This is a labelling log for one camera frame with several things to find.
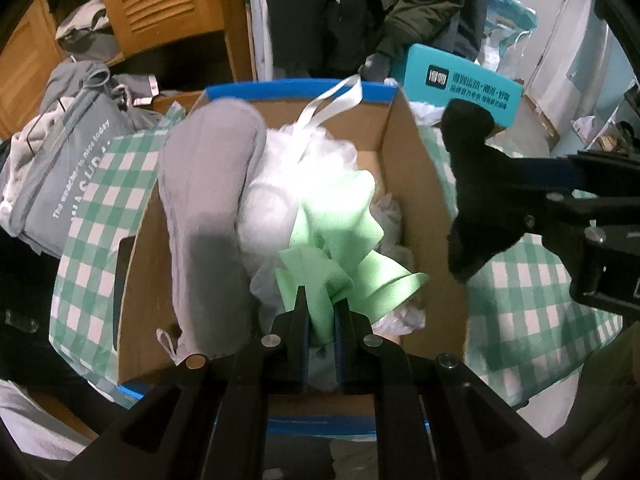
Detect white plastic bag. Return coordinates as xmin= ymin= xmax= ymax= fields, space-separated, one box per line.
xmin=410 ymin=100 xmax=451 ymax=126

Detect wooden cabinet door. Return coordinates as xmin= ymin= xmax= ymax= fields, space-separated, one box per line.
xmin=0 ymin=5 xmax=63 ymax=136

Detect white mesh bath pouf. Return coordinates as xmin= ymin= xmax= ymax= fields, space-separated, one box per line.
xmin=235 ymin=74 xmax=416 ymax=311

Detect clear plastic bags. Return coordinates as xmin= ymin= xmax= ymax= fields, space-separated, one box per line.
xmin=480 ymin=0 xmax=541 ymax=81

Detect white tissue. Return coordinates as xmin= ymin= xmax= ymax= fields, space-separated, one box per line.
xmin=372 ymin=192 xmax=428 ymax=331

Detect cardboard box with blue rim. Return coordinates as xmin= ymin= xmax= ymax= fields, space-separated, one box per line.
xmin=112 ymin=77 xmax=471 ymax=436

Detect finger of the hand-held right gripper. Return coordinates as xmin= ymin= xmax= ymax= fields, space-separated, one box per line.
xmin=520 ymin=187 xmax=601 ymax=241
xmin=515 ymin=152 xmax=640 ymax=196

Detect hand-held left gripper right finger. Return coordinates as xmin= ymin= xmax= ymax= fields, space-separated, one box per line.
xmin=335 ymin=300 xmax=561 ymax=480

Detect black cloth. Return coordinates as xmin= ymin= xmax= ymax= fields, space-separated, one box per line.
xmin=440 ymin=100 xmax=531 ymax=283

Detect wooden louvered door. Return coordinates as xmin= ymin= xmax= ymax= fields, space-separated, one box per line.
xmin=95 ymin=0 xmax=226 ymax=61

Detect grey printed tote bag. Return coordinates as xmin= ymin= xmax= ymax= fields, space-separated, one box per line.
xmin=0 ymin=95 xmax=166 ymax=256

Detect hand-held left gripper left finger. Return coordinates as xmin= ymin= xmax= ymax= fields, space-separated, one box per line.
xmin=65 ymin=285 xmax=308 ymax=480

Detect dark hanging jacket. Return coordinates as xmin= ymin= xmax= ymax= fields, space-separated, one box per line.
xmin=267 ymin=0 xmax=466 ymax=78

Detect teal cardboard box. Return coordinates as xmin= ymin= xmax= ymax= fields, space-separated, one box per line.
xmin=390 ymin=44 xmax=525 ymax=128

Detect grey hoodie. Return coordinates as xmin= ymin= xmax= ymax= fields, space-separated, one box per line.
xmin=40 ymin=60 xmax=161 ymax=111

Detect light green cloth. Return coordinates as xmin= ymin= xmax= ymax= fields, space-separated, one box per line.
xmin=275 ymin=170 xmax=431 ymax=348

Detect green checkered cloth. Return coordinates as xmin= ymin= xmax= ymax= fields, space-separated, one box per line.
xmin=49 ymin=127 xmax=623 ymax=408

